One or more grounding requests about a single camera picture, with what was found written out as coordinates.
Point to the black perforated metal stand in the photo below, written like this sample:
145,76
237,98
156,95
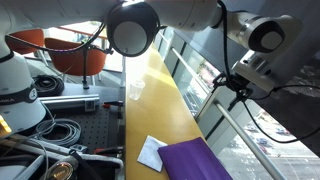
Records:
96,130

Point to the black camera stand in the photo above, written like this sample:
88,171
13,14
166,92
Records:
85,70

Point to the round chrome button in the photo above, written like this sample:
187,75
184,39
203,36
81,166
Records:
61,171

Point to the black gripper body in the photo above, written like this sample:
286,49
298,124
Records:
235,83

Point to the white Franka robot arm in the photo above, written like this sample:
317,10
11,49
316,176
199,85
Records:
186,13

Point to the small silver connector block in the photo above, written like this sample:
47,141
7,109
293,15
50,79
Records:
78,147

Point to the clear plastic cup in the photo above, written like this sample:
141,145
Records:
136,90

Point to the silver metal pole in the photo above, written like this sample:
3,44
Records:
246,140

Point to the dark roller blind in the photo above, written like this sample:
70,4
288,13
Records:
300,110

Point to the silver aluminium extrusion rail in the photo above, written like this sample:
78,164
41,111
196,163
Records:
66,100

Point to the white padded bar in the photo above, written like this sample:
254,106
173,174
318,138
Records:
103,160

